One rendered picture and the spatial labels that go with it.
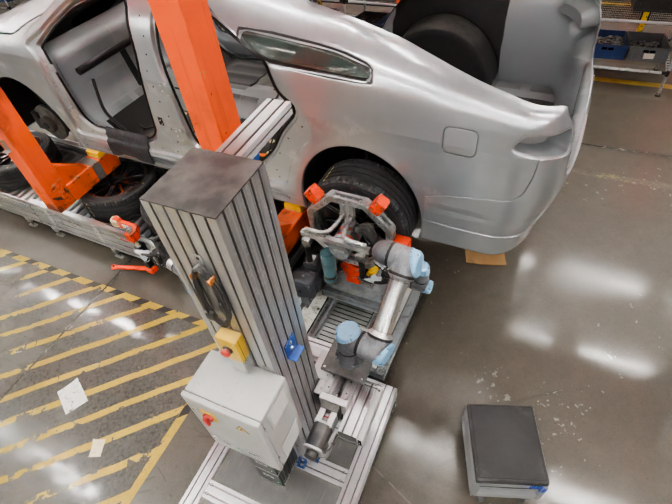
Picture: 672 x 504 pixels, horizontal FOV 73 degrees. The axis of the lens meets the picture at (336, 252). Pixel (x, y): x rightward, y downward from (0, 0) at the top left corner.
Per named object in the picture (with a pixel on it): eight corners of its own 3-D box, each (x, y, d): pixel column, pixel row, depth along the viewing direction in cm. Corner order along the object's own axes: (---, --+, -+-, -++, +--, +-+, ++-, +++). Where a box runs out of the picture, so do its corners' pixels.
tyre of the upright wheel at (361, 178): (374, 251, 324) (442, 216, 273) (361, 275, 310) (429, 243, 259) (305, 187, 308) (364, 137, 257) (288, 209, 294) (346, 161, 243)
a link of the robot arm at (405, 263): (360, 352, 213) (398, 241, 206) (389, 366, 207) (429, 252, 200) (350, 357, 202) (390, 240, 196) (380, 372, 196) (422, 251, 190)
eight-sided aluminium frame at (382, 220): (395, 269, 286) (396, 203, 246) (392, 276, 282) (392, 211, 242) (318, 246, 305) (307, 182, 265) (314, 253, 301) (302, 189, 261)
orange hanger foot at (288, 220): (316, 216, 334) (310, 178, 309) (280, 266, 304) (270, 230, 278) (296, 210, 340) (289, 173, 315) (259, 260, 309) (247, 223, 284)
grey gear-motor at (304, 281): (340, 273, 353) (336, 242, 327) (315, 315, 328) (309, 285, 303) (319, 266, 359) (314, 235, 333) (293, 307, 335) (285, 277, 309)
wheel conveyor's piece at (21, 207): (115, 178, 477) (97, 146, 449) (49, 233, 427) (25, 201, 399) (50, 159, 512) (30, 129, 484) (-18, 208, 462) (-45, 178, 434)
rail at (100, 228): (277, 293, 333) (271, 274, 317) (270, 303, 328) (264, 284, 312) (47, 213, 420) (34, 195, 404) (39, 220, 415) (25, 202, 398)
